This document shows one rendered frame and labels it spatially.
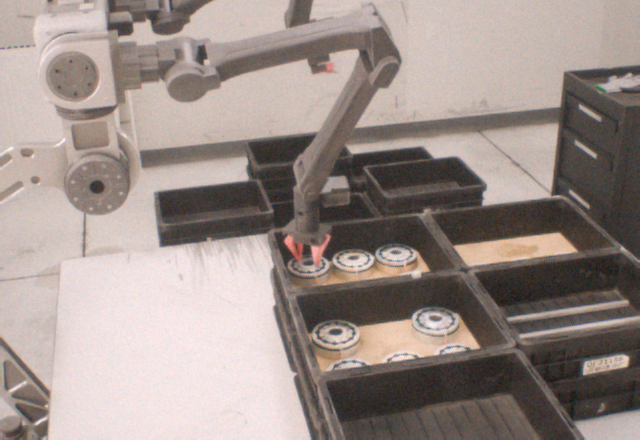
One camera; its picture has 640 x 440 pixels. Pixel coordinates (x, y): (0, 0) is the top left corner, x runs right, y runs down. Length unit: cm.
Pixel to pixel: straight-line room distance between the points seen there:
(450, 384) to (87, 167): 88
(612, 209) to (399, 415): 183
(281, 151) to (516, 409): 214
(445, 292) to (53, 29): 98
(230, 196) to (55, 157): 130
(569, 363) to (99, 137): 109
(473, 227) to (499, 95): 320
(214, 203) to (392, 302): 144
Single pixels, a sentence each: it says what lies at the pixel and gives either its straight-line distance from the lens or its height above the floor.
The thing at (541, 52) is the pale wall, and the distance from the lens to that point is 538.
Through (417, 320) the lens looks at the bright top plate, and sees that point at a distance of 183.
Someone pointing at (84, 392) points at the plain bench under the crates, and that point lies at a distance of 196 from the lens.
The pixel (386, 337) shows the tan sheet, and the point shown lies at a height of 83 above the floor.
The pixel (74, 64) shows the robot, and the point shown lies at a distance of 153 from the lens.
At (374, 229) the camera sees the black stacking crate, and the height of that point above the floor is 90.
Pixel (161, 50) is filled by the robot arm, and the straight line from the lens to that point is 156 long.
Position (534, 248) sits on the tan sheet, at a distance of 220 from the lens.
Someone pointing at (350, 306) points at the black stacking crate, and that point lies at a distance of 182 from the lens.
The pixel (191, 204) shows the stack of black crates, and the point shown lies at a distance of 315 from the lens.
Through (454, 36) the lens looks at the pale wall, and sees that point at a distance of 510.
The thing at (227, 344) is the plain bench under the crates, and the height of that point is 70.
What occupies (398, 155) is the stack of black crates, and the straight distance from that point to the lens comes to 371.
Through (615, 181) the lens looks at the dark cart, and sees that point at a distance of 322.
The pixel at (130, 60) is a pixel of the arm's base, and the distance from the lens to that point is 153.
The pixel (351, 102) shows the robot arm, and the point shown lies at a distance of 170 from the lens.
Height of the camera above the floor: 187
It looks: 26 degrees down
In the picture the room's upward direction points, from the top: 1 degrees counter-clockwise
